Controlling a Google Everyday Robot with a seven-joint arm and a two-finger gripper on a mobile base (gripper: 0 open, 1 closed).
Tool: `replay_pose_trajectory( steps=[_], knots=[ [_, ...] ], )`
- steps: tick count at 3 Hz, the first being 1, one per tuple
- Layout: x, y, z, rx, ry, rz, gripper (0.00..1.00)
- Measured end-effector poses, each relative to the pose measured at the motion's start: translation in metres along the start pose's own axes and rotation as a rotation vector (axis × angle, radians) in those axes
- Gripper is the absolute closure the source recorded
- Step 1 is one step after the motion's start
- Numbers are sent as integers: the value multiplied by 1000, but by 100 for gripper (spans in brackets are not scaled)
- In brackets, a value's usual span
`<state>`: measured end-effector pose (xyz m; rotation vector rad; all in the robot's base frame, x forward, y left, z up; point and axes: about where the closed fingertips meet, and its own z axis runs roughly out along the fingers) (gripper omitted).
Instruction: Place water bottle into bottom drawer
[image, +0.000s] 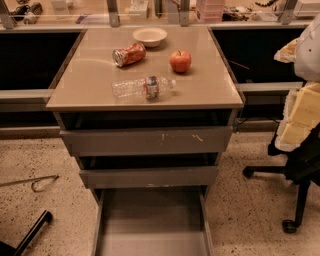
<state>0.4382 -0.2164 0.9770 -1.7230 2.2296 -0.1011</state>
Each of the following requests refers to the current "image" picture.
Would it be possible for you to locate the red apple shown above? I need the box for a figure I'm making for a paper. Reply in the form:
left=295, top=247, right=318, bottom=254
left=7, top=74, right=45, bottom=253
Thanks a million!
left=169, top=50, right=191, bottom=73

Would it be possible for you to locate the middle grey drawer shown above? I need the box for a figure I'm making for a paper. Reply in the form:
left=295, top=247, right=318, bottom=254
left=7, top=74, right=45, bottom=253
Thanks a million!
left=79, top=166, right=218, bottom=189

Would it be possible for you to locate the white paper bowl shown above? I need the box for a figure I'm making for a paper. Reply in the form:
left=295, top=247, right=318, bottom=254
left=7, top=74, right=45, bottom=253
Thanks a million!
left=133, top=27, right=167, bottom=48

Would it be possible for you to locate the metal hook rod on floor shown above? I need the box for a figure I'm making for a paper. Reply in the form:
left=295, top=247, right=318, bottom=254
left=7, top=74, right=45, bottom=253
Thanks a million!
left=0, top=175, right=59, bottom=192

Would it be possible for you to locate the black office chair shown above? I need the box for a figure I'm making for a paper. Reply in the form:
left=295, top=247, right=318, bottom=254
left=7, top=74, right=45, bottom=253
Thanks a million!
left=242, top=124, right=320, bottom=233

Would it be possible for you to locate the black chair leg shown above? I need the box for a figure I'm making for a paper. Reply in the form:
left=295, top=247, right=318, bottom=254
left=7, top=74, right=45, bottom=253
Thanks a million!
left=0, top=210, right=53, bottom=256

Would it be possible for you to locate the top grey drawer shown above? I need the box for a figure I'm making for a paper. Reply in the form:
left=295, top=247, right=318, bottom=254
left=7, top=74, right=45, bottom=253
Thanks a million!
left=60, top=126, right=232, bottom=157

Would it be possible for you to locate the pink plastic container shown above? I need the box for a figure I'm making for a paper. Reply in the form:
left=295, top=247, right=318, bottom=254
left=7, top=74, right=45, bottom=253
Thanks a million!
left=195, top=0, right=225, bottom=23

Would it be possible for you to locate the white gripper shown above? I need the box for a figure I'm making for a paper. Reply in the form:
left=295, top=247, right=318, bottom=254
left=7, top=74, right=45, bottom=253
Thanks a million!
left=274, top=14, right=320, bottom=152

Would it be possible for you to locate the clear plastic water bottle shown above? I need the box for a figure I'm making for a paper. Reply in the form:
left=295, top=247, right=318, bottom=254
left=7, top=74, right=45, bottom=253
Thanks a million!
left=112, top=76, right=176, bottom=103

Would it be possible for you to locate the grey drawer cabinet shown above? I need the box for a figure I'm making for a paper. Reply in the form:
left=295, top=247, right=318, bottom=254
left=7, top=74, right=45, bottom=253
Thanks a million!
left=47, top=26, right=243, bottom=256

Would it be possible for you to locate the open bottom grey drawer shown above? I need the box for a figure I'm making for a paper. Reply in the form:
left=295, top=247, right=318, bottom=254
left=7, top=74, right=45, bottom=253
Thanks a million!
left=90, top=187, right=214, bottom=256

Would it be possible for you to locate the crushed orange soda can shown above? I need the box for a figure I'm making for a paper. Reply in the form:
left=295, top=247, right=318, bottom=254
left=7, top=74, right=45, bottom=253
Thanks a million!
left=112, top=43, right=146, bottom=67

